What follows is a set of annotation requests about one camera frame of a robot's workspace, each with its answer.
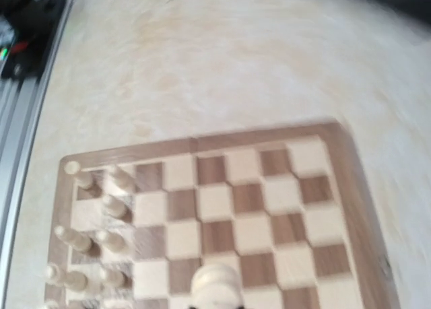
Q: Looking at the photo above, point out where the white pawn row slot one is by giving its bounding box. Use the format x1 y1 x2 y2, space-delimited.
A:
102 195 127 218

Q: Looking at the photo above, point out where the white pawn row slot two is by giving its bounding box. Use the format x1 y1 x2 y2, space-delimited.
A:
96 230 127 257

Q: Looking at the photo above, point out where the white pawn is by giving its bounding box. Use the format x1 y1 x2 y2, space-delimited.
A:
107 164 133 193
44 263 88 291
101 299 129 309

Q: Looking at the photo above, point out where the white rook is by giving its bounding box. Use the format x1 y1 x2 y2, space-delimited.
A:
64 161 94 190

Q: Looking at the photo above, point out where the white pawn row slot three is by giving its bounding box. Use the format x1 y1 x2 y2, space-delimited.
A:
99 267 126 288

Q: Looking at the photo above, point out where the wooden chess board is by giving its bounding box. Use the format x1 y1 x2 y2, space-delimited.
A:
44 122 399 308

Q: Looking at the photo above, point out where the aluminium front rail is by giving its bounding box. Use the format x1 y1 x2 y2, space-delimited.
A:
0 0 78 249

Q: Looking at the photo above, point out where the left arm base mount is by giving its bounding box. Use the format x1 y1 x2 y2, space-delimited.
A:
1 0 68 79

